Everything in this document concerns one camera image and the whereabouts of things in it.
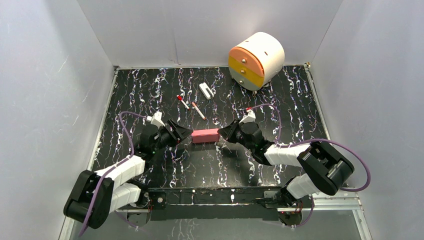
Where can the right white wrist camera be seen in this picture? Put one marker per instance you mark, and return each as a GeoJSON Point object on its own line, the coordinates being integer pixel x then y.
{"type": "Point", "coordinates": [249, 116]}

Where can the pink paper box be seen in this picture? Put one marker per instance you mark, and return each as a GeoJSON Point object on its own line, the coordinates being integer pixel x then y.
{"type": "Point", "coordinates": [205, 136]}

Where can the aluminium frame rail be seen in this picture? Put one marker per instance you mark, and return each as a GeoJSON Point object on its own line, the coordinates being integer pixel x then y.
{"type": "Point", "coordinates": [291, 216]}

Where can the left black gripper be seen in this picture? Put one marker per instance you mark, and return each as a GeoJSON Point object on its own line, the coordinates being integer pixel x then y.
{"type": "Point", "coordinates": [172, 131]}

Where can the orange capped white marker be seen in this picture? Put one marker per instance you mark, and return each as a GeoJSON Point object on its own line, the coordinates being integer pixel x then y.
{"type": "Point", "coordinates": [195, 106]}

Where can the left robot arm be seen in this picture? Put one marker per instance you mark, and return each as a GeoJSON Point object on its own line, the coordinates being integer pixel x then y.
{"type": "Point", "coordinates": [96, 194]}

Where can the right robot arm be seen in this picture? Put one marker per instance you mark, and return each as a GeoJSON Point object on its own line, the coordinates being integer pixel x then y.
{"type": "Point", "coordinates": [325, 169]}

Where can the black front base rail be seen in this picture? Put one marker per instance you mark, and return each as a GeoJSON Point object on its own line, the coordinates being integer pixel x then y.
{"type": "Point", "coordinates": [215, 203]}

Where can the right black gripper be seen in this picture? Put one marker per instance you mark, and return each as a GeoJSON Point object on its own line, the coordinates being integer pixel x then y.
{"type": "Point", "coordinates": [228, 132]}

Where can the white rectangular clip block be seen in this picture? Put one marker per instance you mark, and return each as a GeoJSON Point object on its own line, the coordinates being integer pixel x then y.
{"type": "Point", "coordinates": [207, 92]}

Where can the red capped white marker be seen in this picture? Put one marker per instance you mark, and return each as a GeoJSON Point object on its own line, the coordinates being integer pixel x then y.
{"type": "Point", "coordinates": [180, 98]}

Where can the round white drawer cabinet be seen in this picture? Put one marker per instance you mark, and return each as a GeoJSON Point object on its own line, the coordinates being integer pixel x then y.
{"type": "Point", "coordinates": [256, 60]}

